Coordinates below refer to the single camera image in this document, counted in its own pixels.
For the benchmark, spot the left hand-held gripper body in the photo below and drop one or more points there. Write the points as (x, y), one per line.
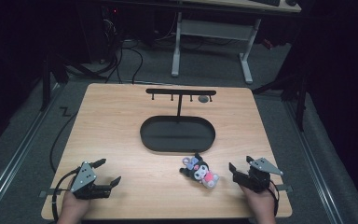
(84, 179)

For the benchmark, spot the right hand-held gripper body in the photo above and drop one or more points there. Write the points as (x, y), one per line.
(257, 176)

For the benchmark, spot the black hook stand with tray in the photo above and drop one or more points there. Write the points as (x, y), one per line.
(177, 134)

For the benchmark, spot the person's right hand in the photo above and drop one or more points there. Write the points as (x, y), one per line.
(260, 203)

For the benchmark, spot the person's left hand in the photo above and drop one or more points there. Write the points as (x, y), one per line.
(73, 207)

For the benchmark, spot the grey round table grommet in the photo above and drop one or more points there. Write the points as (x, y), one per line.
(203, 99)

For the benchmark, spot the black metal stand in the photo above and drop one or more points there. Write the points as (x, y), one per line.
(301, 102)
(46, 84)

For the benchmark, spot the white-legged desk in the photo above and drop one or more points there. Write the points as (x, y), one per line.
(214, 29)

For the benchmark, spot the black keyboard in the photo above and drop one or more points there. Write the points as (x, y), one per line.
(266, 2)

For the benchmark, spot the black computer mouse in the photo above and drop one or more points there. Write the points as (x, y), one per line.
(291, 2)

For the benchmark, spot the grey flat bracket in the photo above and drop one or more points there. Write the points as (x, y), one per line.
(47, 193)
(285, 187)

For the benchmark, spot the metal floor rail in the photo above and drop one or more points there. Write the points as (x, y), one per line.
(317, 178)
(15, 158)

